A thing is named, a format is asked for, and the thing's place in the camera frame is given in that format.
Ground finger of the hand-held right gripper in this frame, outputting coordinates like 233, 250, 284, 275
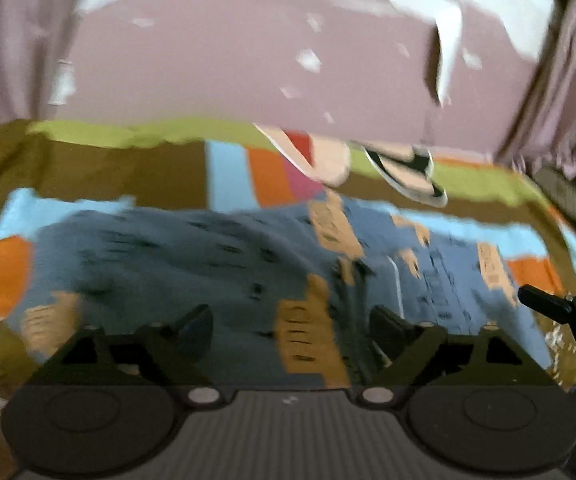
517, 284, 575, 325

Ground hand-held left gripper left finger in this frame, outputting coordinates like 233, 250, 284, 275
24, 304, 229, 407

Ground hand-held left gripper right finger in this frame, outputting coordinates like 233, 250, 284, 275
352, 305, 561, 407

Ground blue printed pants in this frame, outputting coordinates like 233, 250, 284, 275
22, 197, 554, 392

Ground black mesh chair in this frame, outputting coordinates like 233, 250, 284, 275
532, 162, 576, 253

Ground brown printed blanket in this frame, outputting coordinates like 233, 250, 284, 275
0, 117, 576, 480

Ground pink curtain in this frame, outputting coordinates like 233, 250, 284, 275
0, 0, 86, 142
495, 0, 576, 177

